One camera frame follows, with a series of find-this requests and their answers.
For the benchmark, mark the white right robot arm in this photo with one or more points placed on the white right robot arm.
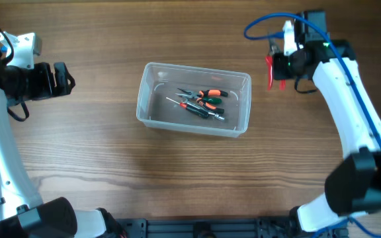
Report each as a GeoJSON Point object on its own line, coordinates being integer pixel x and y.
{"type": "Point", "coordinates": [353, 189]}

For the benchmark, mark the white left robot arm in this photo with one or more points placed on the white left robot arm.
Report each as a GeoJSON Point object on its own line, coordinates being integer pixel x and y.
{"type": "Point", "coordinates": [23, 213]}

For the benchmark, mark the silver socket wrench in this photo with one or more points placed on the silver socket wrench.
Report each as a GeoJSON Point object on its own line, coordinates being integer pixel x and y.
{"type": "Point", "coordinates": [213, 114]}

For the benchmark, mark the clear plastic container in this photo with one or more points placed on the clear plastic container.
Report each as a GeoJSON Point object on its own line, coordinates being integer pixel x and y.
{"type": "Point", "coordinates": [162, 80]}

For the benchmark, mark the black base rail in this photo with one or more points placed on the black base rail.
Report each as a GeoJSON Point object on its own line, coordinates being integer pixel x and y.
{"type": "Point", "coordinates": [262, 227]}

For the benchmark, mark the black red screwdriver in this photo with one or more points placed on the black red screwdriver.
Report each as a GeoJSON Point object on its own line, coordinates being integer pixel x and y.
{"type": "Point", "coordinates": [192, 108]}

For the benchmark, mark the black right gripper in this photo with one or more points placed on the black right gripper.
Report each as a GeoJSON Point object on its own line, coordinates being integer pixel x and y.
{"type": "Point", "coordinates": [278, 71]}

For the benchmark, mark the red handled snips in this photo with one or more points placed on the red handled snips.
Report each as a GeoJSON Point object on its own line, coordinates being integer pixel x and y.
{"type": "Point", "coordinates": [273, 49]}

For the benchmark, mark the orange black needle-nose pliers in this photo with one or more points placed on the orange black needle-nose pliers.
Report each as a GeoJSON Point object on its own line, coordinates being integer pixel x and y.
{"type": "Point", "coordinates": [207, 93]}

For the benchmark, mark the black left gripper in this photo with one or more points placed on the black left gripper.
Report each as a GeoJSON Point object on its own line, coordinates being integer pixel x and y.
{"type": "Point", "coordinates": [45, 88]}

